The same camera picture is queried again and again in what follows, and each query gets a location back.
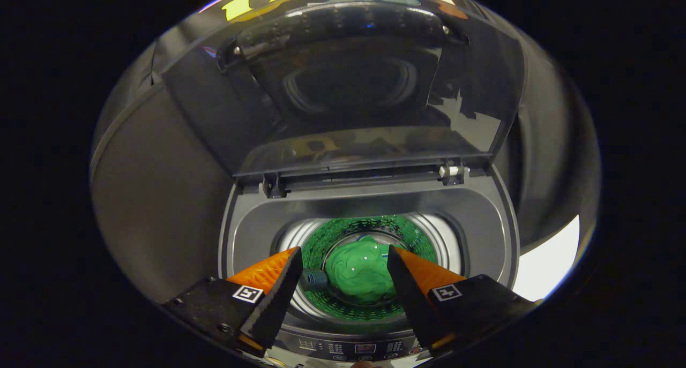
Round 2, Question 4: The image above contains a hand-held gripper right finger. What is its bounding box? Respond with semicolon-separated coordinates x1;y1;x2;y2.
386;245;539;358

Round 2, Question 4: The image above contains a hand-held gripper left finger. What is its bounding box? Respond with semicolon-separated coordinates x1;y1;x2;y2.
161;246;304;358

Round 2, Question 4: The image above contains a green polo shirt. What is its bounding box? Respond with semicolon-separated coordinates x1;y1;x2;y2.
324;235;397;305

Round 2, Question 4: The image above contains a black backdrop cloth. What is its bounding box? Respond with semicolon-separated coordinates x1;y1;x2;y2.
91;0;601;253

